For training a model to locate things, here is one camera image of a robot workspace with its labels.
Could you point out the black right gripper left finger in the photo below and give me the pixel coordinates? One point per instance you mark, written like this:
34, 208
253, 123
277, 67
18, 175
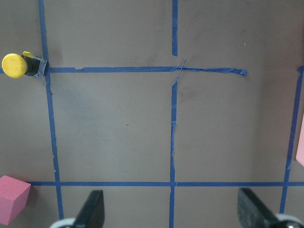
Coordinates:
92, 213

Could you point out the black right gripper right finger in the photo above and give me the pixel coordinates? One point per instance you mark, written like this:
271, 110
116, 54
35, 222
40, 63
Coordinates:
252, 212

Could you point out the yellow push button switch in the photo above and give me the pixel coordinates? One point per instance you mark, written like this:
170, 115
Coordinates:
16, 66

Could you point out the pink plastic bin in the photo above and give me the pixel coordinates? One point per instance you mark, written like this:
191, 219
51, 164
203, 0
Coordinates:
300, 148

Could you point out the pink foam cube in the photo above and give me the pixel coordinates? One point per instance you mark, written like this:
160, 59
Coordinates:
13, 198

